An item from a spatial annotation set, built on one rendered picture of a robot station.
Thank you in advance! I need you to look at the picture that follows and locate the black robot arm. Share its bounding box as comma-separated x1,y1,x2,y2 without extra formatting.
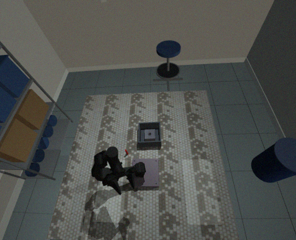
91,146,146,182

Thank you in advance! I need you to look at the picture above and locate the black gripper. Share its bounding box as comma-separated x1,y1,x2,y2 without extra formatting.
102,161,137,195

